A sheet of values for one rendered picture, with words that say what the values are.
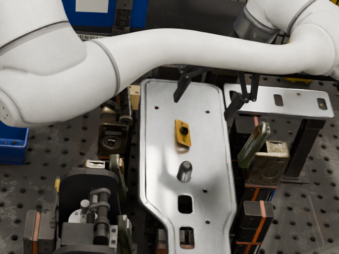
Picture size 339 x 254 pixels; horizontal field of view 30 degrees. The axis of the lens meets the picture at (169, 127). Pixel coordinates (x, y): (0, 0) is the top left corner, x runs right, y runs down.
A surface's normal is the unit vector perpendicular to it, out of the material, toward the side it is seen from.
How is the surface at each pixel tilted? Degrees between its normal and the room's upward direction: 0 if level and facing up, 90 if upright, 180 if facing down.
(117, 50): 24
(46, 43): 42
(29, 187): 0
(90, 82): 55
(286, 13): 74
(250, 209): 0
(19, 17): 50
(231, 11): 0
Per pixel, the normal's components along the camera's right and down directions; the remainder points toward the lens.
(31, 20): 0.33, -0.04
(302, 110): 0.14, -0.68
